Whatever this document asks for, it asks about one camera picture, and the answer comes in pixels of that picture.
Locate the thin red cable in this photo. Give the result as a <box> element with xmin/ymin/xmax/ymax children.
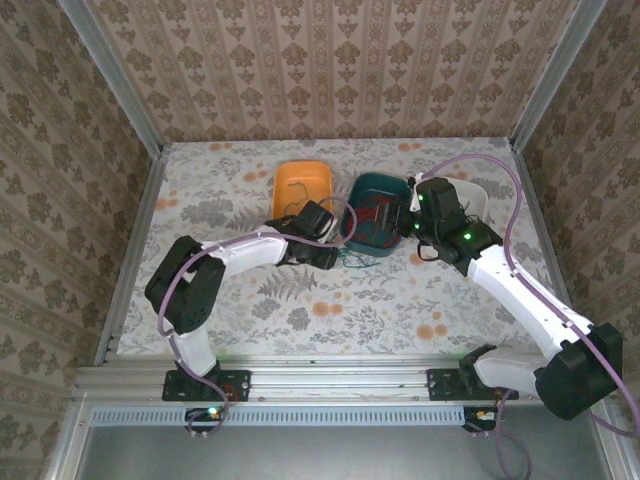
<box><xmin>351</xmin><ymin>193</ymin><xmax>402</xmax><ymax>250</ymax></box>

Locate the thin black cable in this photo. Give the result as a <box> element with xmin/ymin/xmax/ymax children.
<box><xmin>417</xmin><ymin>197</ymin><xmax>484</xmax><ymax>263</ymax></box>

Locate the orange plastic tray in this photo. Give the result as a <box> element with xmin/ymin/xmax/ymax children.
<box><xmin>272</xmin><ymin>159</ymin><xmax>335</xmax><ymax>222</ymax></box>

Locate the teal plastic tray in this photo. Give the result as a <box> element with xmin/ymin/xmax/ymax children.
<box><xmin>339</xmin><ymin>172</ymin><xmax>412</xmax><ymax>259</ymax></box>

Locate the floral patterned table cover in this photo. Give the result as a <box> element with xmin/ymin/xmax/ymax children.
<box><xmin>119</xmin><ymin>137</ymin><xmax>574</xmax><ymax>357</ymax></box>

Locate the small black controller board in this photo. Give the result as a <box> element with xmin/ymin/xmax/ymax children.
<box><xmin>462</xmin><ymin>406</ymin><xmax>500</xmax><ymax>434</ymax></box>
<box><xmin>184</xmin><ymin>406</ymin><xmax>228</xmax><ymax>435</ymax></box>

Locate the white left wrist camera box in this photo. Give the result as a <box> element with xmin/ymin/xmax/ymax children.
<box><xmin>319</xmin><ymin>212</ymin><xmax>340</xmax><ymax>246</ymax></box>

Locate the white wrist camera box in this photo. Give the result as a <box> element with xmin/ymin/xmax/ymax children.
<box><xmin>319</xmin><ymin>212</ymin><xmax>340</xmax><ymax>246</ymax></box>
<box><xmin>408</xmin><ymin>172</ymin><xmax>427</xmax><ymax>212</ymax></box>

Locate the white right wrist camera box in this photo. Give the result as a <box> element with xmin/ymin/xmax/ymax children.
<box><xmin>408</xmin><ymin>172</ymin><xmax>427</xmax><ymax>212</ymax></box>

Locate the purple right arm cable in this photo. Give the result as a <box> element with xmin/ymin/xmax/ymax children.
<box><xmin>417</xmin><ymin>154</ymin><xmax>640</xmax><ymax>480</ymax></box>

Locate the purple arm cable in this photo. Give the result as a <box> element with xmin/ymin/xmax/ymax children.
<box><xmin>157</xmin><ymin>196</ymin><xmax>359</xmax><ymax>442</ymax></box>
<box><xmin>417</xmin><ymin>154</ymin><xmax>640</xmax><ymax>480</ymax></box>

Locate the aluminium front frame rail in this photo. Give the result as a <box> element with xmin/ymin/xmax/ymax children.
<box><xmin>72</xmin><ymin>355</ymin><xmax>609</xmax><ymax>402</ymax></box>

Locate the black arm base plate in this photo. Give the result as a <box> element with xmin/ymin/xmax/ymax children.
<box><xmin>163</xmin><ymin>368</ymin><xmax>252</xmax><ymax>402</ymax></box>
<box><xmin>426</xmin><ymin>367</ymin><xmax>520</xmax><ymax>401</ymax></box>

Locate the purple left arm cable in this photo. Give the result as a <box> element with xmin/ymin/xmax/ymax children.
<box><xmin>157</xmin><ymin>196</ymin><xmax>359</xmax><ymax>442</ymax></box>

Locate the grey slotted cable duct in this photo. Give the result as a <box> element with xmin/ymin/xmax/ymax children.
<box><xmin>91</xmin><ymin>405</ymin><xmax>466</xmax><ymax>428</ymax></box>

